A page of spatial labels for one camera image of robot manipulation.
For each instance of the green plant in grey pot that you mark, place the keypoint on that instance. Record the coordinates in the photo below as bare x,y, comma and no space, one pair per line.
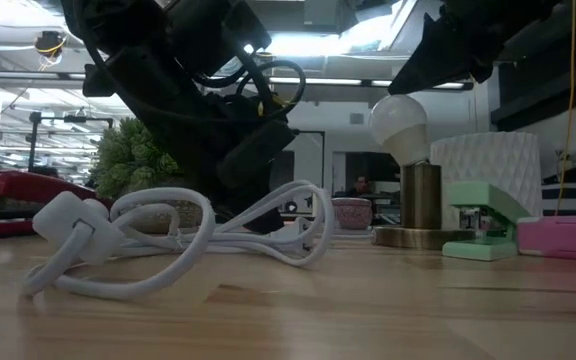
128,155

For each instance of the black monitor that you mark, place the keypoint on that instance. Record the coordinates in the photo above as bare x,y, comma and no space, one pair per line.
375,167

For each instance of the long ceiling light bar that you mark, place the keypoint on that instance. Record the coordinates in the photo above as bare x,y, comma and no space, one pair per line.
318,81

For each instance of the pink stapler box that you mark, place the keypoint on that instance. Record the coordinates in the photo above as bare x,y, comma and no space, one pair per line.
563,237

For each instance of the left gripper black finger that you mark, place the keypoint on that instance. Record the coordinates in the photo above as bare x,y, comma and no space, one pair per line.
258,220

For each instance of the black metal rig frame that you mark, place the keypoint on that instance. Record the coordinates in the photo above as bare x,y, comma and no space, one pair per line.
32,145
313,132

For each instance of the red stapler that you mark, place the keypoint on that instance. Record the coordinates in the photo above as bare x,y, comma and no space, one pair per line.
23,187

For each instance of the mint green stapler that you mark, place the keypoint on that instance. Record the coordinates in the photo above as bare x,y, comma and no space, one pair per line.
488,200

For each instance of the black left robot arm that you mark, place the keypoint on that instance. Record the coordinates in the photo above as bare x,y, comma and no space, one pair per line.
143,75

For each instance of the person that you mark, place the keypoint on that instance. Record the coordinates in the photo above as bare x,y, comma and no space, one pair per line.
361,186

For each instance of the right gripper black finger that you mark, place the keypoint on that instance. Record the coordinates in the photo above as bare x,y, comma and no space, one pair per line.
433,60

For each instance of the grey wall vent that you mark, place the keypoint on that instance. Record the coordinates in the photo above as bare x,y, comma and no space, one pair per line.
357,118

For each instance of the black overhead camera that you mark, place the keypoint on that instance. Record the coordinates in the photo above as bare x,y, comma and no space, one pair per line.
49,42

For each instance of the white textured lampshade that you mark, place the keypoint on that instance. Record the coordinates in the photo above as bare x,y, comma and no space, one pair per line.
493,155

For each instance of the white light bulb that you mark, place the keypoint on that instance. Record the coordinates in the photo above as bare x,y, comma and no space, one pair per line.
398,125

